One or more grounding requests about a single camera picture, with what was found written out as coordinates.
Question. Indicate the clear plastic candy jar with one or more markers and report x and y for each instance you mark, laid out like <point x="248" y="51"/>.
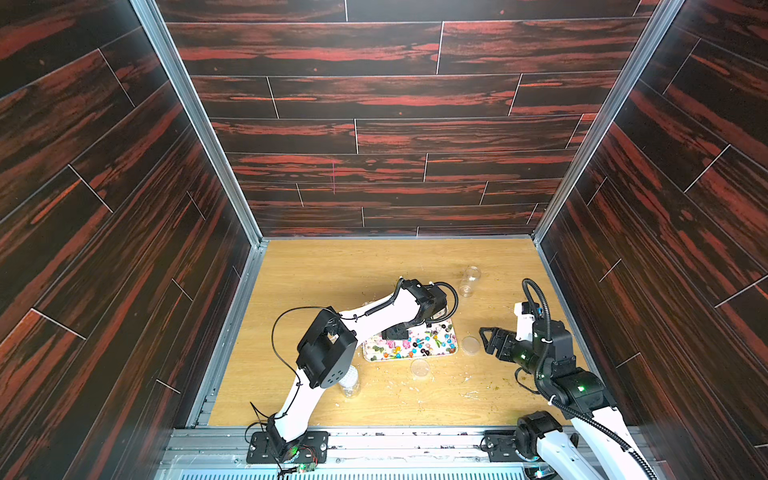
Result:
<point x="469" y="281"/>

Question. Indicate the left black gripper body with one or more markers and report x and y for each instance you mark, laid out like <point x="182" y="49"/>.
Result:
<point x="398" y="333"/>

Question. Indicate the floral pattern tray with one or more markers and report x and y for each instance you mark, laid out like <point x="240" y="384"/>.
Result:
<point x="422" y="341"/>

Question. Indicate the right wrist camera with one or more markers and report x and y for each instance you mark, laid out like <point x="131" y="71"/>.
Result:
<point x="526" y="313"/>

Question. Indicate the jar with white lid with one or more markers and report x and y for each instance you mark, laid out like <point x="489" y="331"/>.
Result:
<point x="350" y="382"/>

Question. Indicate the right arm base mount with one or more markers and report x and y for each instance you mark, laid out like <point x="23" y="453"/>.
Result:
<point x="519" y="444"/>

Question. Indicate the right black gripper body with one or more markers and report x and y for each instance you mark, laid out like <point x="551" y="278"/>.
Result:
<point x="500" y="342"/>

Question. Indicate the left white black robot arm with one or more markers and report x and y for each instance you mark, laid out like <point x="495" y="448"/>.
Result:
<point x="326" y="350"/>

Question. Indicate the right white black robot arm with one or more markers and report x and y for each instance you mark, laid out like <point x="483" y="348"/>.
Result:
<point x="544" y="349"/>

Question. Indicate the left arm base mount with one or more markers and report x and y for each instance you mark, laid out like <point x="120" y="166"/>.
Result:
<point x="309" y="449"/>

